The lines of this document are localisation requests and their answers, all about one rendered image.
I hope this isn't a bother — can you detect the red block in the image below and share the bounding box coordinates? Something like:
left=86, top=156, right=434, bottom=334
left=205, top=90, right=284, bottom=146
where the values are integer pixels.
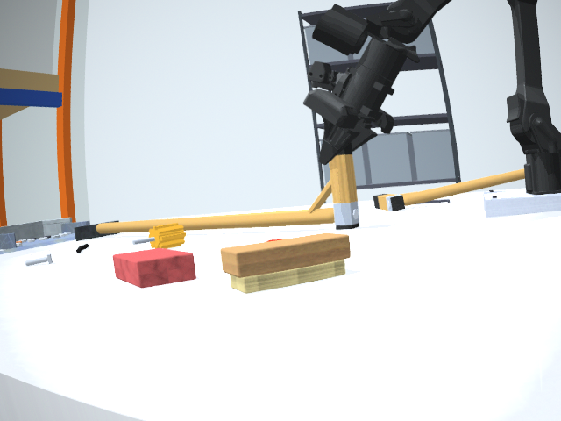
left=113, top=248, right=196, bottom=288

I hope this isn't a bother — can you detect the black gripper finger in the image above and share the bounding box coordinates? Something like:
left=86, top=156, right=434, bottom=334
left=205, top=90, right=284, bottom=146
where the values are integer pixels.
left=319, top=117, right=359, bottom=165
left=352, top=123, right=378, bottom=151

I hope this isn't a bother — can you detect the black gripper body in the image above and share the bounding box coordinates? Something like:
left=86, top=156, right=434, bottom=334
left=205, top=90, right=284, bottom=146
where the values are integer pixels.
left=303, top=62, right=394, bottom=134

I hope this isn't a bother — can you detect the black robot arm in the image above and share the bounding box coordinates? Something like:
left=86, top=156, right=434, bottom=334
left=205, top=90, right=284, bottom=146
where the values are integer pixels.
left=308, top=0, right=561, bottom=196

